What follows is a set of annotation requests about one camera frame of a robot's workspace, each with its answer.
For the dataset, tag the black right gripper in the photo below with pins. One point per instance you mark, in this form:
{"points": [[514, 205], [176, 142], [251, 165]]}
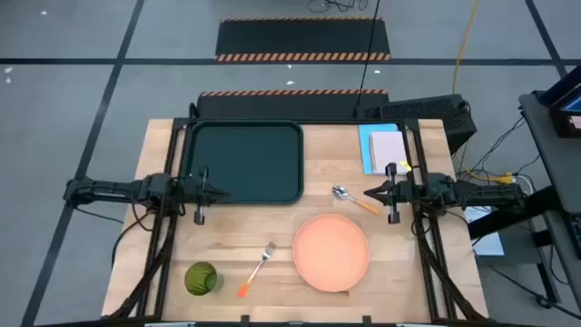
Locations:
{"points": [[394, 193]]}

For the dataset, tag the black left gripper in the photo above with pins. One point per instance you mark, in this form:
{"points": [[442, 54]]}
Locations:
{"points": [[199, 193]]}

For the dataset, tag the orange round plate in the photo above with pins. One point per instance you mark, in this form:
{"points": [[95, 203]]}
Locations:
{"points": [[331, 252]]}

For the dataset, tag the green ribbed glass cup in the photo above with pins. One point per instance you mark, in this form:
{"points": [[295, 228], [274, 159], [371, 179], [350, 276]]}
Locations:
{"points": [[199, 278]]}

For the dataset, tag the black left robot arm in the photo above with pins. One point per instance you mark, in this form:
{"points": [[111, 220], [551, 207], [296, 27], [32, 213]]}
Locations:
{"points": [[113, 188]]}

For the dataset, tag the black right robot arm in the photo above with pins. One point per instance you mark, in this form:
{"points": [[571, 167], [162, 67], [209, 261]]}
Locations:
{"points": [[481, 193]]}

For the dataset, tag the dark green plastic tray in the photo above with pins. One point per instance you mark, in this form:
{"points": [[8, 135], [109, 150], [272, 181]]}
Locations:
{"points": [[254, 159]]}

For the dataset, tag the yellow tape tag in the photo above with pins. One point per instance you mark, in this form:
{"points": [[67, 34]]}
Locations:
{"points": [[405, 165]]}

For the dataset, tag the pink spiral notebook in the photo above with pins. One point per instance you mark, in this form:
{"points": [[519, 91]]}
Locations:
{"points": [[388, 150]]}

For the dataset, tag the black hazard-striped floor mat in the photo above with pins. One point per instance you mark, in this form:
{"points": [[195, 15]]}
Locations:
{"points": [[299, 38], [281, 106]]}

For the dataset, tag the white paper sheet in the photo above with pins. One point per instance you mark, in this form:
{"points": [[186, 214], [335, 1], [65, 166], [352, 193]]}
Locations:
{"points": [[490, 243]]}

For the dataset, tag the black desk leg beam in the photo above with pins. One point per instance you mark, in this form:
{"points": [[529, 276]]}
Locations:
{"points": [[513, 222]]}

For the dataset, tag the grey side desk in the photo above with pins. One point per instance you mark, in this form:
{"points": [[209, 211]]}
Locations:
{"points": [[554, 159]]}

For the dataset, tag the black laptop computer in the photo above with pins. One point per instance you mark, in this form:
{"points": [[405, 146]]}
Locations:
{"points": [[565, 122]]}

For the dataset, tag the black keyboard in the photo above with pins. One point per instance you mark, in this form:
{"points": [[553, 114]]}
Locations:
{"points": [[576, 236]]}

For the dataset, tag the black metal rig frame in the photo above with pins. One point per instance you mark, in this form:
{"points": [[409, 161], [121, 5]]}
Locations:
{"points": [[423, 245]]}

